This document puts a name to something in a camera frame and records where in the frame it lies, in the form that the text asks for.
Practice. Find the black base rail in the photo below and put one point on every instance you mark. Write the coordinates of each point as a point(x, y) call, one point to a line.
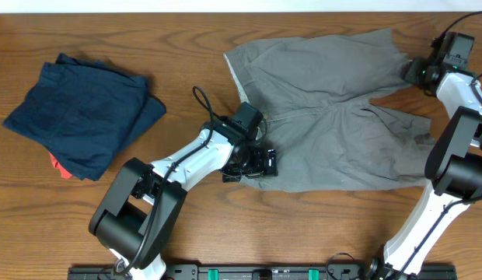
point(343, 270)

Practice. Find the folded navy blue garment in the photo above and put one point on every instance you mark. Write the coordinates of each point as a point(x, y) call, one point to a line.
point(84, 113)

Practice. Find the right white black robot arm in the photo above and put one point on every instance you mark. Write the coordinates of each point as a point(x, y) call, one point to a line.
point(453, 170)

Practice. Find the grey shorts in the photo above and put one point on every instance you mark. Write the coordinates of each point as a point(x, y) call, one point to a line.
point(316, 95)

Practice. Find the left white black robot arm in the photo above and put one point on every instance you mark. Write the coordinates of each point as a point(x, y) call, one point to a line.
point(137, 214)

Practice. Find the red folded garment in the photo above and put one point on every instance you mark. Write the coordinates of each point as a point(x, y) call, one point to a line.
point(63, 172)

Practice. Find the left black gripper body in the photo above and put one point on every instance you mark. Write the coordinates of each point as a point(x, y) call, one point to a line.
point(251, 166)

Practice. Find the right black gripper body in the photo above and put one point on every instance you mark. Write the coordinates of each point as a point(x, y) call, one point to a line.
point(419, 71)

